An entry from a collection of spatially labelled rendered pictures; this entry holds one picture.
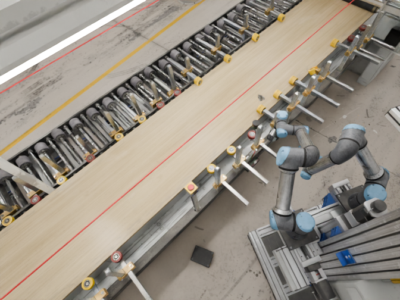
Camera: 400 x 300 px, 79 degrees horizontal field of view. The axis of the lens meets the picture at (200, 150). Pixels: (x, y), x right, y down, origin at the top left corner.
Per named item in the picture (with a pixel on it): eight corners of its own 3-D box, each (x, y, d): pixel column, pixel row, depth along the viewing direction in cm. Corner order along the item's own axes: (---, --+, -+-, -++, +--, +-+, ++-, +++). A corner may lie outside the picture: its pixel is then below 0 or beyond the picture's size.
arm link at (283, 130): (293, 133, 171) (293, 121, 176) (277, 132, 172) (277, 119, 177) (290, 139, 177) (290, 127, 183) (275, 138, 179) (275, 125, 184)
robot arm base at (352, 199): (375, 209, 169) (384, 205, 160) (356, 217, 167) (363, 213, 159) (361, 190, 176) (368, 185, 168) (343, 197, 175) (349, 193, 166)
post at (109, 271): (134, 274, 195) (110, 271, 153) (130, 277, 194) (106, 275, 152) (131, 271, 196) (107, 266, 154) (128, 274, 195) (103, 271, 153)
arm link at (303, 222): (311, 236, 155) (318, 232, 143) (288, 233, 156) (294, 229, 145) (309, 217, 160) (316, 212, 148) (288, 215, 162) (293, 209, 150)
